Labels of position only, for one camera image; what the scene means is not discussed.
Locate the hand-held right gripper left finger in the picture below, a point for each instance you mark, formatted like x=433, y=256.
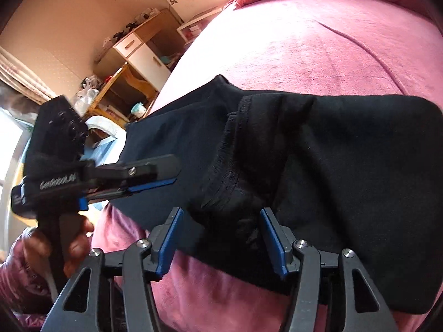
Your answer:
x=169, y=240

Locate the white nightstand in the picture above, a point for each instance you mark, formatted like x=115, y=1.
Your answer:
x=197, y=27

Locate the person's left hand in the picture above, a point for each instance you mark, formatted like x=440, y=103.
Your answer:
x=76, y=249

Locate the teal and white mug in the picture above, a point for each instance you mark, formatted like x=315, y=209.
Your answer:
x=138, y=110

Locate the person's left forearm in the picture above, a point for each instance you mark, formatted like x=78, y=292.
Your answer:
x=17, y=276

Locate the bed with pink sheet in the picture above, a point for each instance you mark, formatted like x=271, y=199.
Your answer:
x=294, y=41

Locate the wooden desk with white door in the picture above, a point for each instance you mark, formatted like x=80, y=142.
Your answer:
x=145, y=52

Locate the white power strip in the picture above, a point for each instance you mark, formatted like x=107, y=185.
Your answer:
x=147, y=15

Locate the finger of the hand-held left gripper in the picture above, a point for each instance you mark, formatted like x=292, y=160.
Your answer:
x=152, y=185
x=155, y=167

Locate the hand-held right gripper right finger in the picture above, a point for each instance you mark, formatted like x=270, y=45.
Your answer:
x=275, y=245

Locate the black desk ornaments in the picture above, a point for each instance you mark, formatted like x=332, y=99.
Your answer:
x=126, y=30

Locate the pink striped curtain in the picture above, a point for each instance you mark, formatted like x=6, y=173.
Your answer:
x=24, y=76

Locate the white plastic basket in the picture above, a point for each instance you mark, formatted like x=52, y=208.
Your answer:
x=103, y=50

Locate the black pants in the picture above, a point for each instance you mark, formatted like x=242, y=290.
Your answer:
x=311, y=166

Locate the wooden side table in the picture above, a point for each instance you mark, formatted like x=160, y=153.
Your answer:
x=128, y=83

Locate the clear plastic bag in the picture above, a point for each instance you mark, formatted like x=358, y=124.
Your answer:
x=86, y=100

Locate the white plastic stool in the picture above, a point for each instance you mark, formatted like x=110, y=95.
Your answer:
x=103, y=128

